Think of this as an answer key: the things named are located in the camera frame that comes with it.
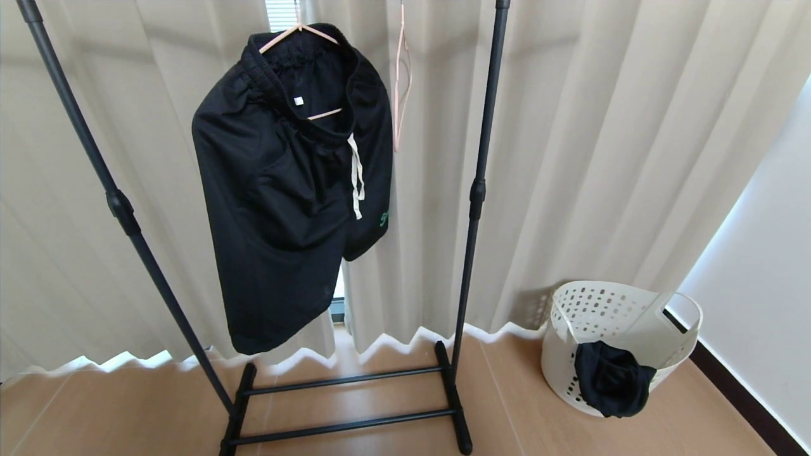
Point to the black shorts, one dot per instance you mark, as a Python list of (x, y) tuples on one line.
[(279, 221)]

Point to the pink clothes hanger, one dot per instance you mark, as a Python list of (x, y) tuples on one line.
[(397, 95), (324, 114)]

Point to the black garment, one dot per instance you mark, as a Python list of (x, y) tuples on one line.
[(614, 380)]

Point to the black clothes rack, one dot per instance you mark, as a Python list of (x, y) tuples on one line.
[(476, 190)]

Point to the white laundry basket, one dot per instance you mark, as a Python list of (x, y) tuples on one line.
[(602, 310)]

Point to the beige curtain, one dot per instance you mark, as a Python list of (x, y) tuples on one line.
[(95, 285), (602, 126)]

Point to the window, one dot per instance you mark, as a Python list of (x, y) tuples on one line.
[(279, 12)]

